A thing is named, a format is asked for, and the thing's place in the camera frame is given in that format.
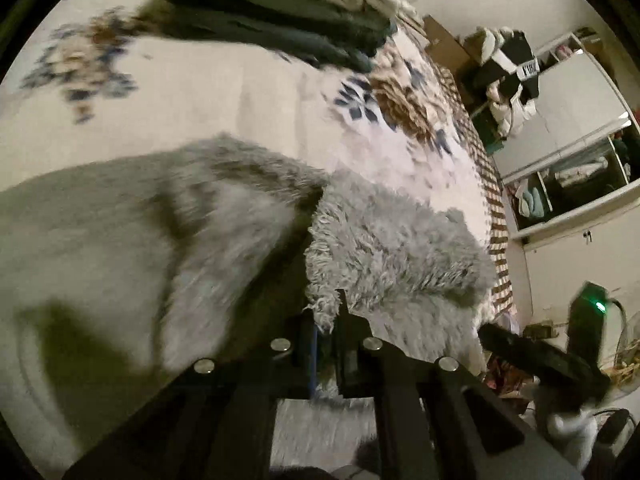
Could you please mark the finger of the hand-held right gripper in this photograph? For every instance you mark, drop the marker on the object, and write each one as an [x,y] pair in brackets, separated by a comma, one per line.
[530,352]

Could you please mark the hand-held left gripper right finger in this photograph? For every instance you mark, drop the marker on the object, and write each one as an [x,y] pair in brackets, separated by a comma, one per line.
[345,355]

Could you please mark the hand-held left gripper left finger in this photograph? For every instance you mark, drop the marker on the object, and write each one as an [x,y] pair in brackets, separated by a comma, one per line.
[312,360]

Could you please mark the grey fluffy pants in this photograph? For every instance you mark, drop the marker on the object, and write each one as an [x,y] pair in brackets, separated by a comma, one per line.
[390,245]

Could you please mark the standing fan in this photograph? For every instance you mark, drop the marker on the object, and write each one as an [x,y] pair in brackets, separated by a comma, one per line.
[625,350]

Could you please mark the light blue folded towel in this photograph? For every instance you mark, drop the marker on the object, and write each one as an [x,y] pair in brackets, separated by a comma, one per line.
[532,199]

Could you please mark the white wardrobe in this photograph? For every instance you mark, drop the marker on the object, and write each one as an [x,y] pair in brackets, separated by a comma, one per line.
[570,125]

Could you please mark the pile of clothes and bags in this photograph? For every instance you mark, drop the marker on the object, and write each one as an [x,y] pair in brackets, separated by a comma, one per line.
[505,72]

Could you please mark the floral printed bed sheet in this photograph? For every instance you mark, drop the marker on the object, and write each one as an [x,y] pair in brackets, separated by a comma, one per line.
[225,95]

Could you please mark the brown cardboard box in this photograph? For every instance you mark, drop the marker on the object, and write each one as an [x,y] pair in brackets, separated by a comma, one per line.
[442,42]

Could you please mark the folded dark blue clothes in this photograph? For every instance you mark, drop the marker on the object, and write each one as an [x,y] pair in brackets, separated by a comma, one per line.
[280,42]

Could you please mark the folded dark green clothes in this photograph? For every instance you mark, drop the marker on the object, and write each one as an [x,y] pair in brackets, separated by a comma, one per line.
[300,7]

